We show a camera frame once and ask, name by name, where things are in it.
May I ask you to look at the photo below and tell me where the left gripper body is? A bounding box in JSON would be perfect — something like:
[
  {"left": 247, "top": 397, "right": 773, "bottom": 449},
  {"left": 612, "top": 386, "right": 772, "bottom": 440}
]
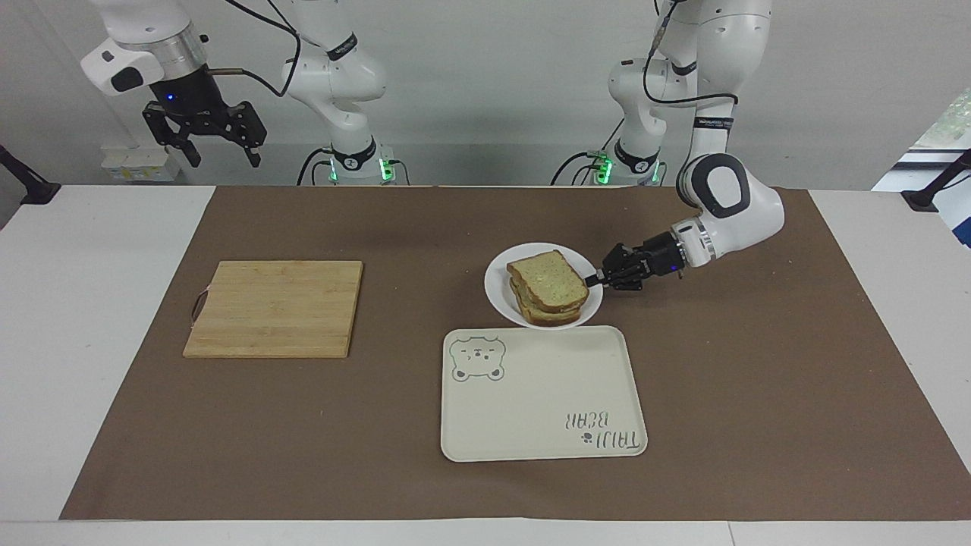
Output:
[{"left": 639, "top": 232, "right": 687, "bottom": 279}]

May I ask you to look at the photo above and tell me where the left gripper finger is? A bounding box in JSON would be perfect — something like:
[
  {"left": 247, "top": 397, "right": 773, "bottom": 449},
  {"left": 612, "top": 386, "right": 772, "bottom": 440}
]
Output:
[
  {"left": 584, "top": 271, "right": 647, "bottom": 293},
  {"left": 602, "top": 243, "right": 646, "bottom": 277}
]

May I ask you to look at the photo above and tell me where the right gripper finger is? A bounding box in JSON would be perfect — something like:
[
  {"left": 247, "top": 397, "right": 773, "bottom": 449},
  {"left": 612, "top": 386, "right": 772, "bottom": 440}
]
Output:
[
  {"left": 216, "top": 99, "right": 268, "bottom": 168},
  {"left": 143, "top": 102, "right": 203, "bottom": 168}
]

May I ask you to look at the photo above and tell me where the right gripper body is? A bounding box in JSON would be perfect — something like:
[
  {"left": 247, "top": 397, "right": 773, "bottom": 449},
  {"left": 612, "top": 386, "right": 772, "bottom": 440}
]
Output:
[{"left": 150, "top": 65, "right": 230, "bottom": 131}]

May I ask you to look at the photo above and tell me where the white round plate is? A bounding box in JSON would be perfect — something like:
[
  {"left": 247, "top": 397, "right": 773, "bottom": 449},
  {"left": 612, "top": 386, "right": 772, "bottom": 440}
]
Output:
[{"left": 484, "top": 242, "right": 605, "bottom": 330}]

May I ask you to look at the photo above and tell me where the white box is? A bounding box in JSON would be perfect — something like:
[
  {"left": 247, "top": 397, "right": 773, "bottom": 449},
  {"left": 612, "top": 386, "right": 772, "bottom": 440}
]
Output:
[{"left": 101, "top": 146, "right": 181, "bottom": 184}]

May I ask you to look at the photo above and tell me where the toasted bread slice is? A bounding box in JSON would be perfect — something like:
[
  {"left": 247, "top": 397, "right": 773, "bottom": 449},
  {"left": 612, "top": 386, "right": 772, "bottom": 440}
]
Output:
[
  {"left": 506, "top": 249, "right": 591, "bottom": 311},
  {"left": 516, "top": 292, "right": 583, "bottom": 328},
  {"left": 510, "top": 278, "right": 589, "bottom": 320}
]

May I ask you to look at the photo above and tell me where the cream tray with bear print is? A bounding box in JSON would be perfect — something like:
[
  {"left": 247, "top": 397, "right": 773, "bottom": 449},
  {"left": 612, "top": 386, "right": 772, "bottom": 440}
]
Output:
[{"left": 440, "top": 325, "right": 649, "bottom": 463}]

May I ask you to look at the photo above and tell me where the black stand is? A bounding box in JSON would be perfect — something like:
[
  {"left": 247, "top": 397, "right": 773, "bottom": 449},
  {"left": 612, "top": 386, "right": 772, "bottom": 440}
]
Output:
[
  {"left": 901, "top": 149, "right": 971, "bottom": 214},
  {"left": 0, "top": 144, "right": 62, "bottom": 206}
]

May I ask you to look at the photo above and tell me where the wooden cutting board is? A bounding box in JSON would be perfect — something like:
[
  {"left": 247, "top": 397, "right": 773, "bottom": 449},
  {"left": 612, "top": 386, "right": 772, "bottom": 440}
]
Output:
[{"left": 182, "top": 260, "right": 364, "bottom": 359}]

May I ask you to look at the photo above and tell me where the black cable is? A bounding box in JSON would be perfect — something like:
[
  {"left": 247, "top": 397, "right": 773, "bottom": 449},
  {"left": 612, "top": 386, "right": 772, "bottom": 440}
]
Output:
[
  {"left": 550, "top": 151, "right": 609, "bottom": 187},
  {"left": 643, "top": 0, "right": 739, "bottom": 107},
  {"left": 206, "top": 0, "right": 303, "bottom": 98},
  {"left": 296, "top": 147, "right": 335, "bottom": 187}
]

